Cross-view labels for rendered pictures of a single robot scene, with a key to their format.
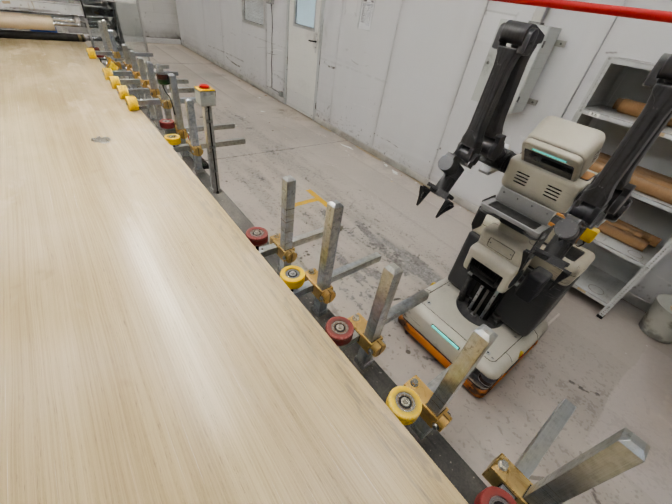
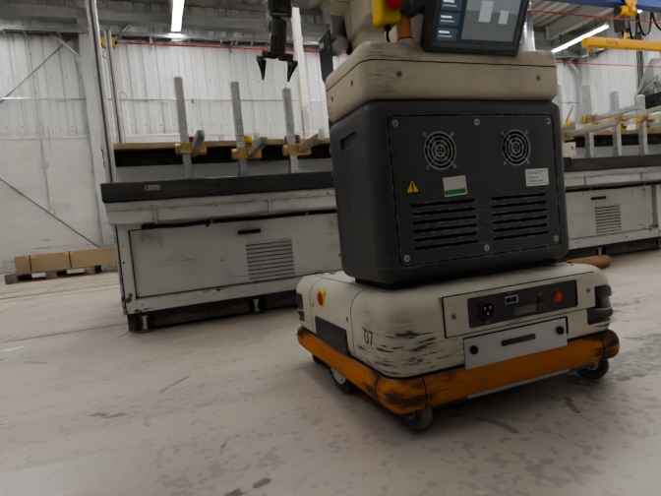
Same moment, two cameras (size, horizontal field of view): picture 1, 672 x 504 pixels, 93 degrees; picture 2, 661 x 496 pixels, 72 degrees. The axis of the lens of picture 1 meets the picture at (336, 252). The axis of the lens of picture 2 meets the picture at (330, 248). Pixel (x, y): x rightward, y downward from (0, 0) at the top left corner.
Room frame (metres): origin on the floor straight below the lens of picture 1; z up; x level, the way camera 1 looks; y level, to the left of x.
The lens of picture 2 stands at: (1.63, -2.19, 0.44)
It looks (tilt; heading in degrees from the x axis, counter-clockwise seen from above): 3 degrees down; 113
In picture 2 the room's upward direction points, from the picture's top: 6 degrees counter-clockwise
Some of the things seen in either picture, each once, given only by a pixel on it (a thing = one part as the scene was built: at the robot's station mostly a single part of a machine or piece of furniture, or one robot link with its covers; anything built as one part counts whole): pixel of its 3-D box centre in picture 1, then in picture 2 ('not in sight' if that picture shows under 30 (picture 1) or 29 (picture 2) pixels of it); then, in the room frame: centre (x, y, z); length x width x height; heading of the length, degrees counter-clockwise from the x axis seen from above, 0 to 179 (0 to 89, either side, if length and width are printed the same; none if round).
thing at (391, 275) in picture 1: (374, 327); (290, 137); (0.61, -0.15, 0.88); 0.04 x 0.04 x 0.48; 43
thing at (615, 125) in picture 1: (614, 194); not in sight; (2.26, -1.90, 0.78); 0.90 x 0.45 x 1.55; 43
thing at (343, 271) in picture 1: (336, 274); not in sight; (0.89, -0.02, 0.81); 0.43 x 0.03 x 0.04; 133
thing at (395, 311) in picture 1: (383, 319); (305, 147); (0.70, -0.19, 0.81); 0.43 x 0.03 x 0.04; 133
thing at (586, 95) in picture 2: (166, 106); (587, 122); (2.06, 1.23, 0.93); 0.04 x 0.04 x 0.48; 43
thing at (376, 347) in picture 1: (365, 335); (296, 150); (0.63, -0.13, 0.82); 0.14 x 0.06 x 0.05; 43
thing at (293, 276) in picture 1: (291, 284); not in sight; (0.75, 0.13, 0.85); 0.08 x 0.08 x 0.11
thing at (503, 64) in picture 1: (488, 101); not in sight; (1.22, -0.43, 1.41); 0.11 x 0.06 x 0.43; 43
